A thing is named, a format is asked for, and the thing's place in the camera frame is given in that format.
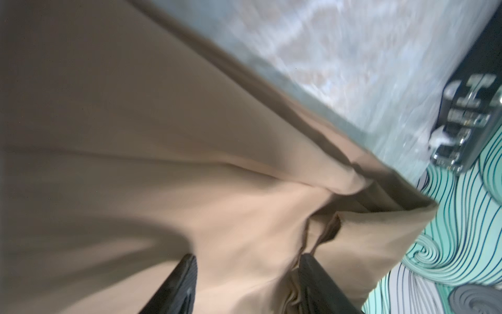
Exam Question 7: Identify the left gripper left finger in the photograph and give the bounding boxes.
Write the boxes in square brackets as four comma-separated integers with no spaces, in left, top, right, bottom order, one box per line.
[139,254,198,314]

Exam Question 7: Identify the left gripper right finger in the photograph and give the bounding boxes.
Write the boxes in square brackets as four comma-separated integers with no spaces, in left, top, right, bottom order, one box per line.
[299,254,361,314]

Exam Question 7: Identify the tan brown skirt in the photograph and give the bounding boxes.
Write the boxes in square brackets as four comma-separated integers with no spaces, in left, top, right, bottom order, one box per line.
[1,1,438,313]

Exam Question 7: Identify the black hard case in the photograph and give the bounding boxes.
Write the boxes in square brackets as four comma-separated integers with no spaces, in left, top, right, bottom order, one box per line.
[430,8,501,174]

